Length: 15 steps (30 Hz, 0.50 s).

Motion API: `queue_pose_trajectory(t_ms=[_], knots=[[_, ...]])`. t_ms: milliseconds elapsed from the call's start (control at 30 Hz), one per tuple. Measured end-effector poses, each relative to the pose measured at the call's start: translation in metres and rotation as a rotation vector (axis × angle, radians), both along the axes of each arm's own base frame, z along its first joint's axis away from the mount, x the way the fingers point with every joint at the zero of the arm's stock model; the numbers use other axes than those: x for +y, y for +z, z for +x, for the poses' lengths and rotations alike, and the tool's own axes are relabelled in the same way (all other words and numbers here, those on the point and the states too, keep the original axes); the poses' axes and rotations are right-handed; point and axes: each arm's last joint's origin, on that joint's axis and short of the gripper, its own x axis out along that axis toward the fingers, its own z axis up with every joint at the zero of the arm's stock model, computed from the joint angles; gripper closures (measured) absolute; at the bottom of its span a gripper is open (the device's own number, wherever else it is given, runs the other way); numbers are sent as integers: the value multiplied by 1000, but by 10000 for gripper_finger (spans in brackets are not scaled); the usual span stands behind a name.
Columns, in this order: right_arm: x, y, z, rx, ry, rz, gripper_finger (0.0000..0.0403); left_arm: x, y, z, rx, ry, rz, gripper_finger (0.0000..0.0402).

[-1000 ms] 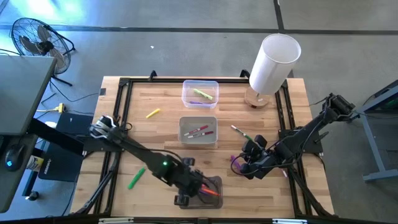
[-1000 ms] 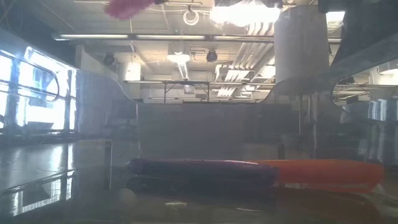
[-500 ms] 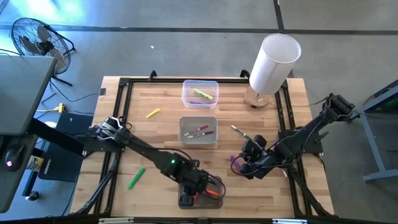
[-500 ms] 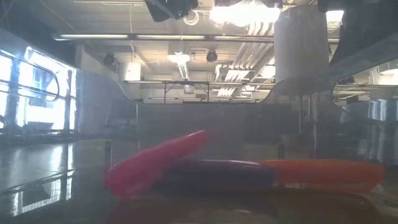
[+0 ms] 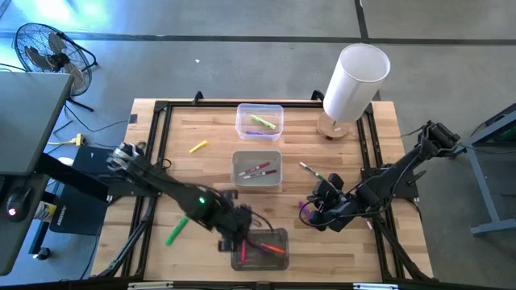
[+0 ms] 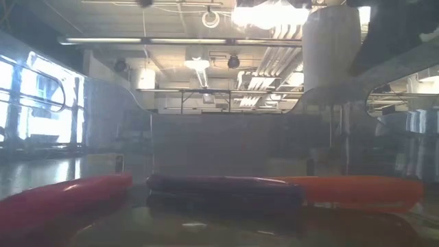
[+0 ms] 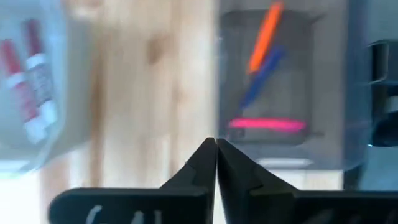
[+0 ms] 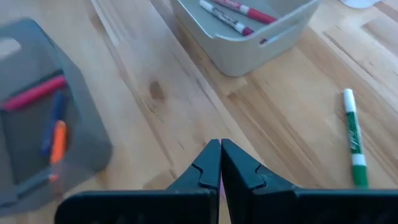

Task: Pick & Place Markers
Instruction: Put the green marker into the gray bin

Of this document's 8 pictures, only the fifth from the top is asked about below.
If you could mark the blue-grey legged workbench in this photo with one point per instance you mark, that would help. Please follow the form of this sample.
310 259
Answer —
481 189

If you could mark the grey desk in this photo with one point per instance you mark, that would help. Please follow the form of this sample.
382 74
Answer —
28 121

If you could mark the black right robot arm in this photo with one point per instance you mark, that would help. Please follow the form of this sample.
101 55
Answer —
387 177

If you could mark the yellow power plug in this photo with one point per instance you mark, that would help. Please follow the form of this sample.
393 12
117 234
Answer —
79 139

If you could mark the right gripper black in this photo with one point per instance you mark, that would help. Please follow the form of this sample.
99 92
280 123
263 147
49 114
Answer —
340 213

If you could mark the smoky grey transparent bin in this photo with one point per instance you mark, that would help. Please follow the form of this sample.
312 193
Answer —
278 263

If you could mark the light green highlighter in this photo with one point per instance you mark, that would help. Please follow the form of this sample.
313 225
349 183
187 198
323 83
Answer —
263 122

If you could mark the clear plastic bin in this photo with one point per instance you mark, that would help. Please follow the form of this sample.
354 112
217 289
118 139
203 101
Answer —
246 110

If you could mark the yellow highlighter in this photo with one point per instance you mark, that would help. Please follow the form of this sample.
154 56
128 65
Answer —
198 146

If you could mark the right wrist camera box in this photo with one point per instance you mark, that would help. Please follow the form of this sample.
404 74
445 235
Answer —
336 182

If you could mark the black aluminium table frame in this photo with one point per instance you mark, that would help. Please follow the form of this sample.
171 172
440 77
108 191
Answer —
221 104

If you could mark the dark green highlighter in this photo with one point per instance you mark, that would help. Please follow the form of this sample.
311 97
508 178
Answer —
176 231

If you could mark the thin red white marker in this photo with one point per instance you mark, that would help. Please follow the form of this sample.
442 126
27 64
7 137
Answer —
255 168
261 174

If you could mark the large purple highlighter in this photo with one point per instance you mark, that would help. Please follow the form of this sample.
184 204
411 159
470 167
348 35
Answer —
262 248

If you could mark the black desk leg bar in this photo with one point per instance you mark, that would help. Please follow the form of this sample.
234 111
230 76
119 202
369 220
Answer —
68 175

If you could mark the black caster wheel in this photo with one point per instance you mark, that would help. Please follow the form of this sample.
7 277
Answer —
42 253

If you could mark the white plastic bin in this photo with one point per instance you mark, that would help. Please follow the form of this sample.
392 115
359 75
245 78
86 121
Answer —
242 159

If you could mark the black floor fan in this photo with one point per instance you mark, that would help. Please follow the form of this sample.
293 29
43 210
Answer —
56 60

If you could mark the silver metal bracket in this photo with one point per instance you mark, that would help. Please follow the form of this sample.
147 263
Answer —
375 287
149 286

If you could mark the orange highlighter marker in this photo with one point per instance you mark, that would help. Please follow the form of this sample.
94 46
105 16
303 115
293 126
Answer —
274 248

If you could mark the small purple marker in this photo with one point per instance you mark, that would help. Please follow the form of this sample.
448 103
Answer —
304 209

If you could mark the black tape square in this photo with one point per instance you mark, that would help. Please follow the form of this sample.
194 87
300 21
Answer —
133 119

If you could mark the black box white print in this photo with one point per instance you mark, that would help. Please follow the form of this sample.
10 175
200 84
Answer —
76 217

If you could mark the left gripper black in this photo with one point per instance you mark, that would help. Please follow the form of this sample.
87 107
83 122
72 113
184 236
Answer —
235 221

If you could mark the red highlighter marker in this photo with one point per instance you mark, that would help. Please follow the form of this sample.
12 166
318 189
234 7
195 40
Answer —
243 251

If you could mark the white shade wooden base lamp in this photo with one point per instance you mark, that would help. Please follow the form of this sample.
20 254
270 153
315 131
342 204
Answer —
354 80

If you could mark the black computer mouse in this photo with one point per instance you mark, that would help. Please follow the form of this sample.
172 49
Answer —
18 201

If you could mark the thin green white marker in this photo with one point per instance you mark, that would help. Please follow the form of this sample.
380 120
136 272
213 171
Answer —
311 169

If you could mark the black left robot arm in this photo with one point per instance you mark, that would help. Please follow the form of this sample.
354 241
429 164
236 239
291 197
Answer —
177 191

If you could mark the black frame clamp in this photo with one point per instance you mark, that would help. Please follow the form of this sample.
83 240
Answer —
317 95
198 96

